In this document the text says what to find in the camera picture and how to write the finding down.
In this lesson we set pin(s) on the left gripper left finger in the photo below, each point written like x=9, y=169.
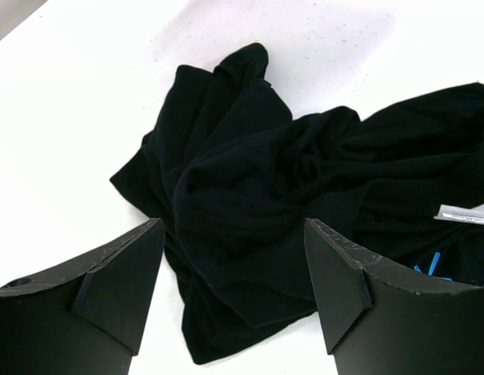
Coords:
x=86, y=315

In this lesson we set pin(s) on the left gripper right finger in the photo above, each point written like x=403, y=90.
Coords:
x=380, y=317

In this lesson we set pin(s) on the black t shirt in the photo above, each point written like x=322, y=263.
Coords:
x=234, y=177

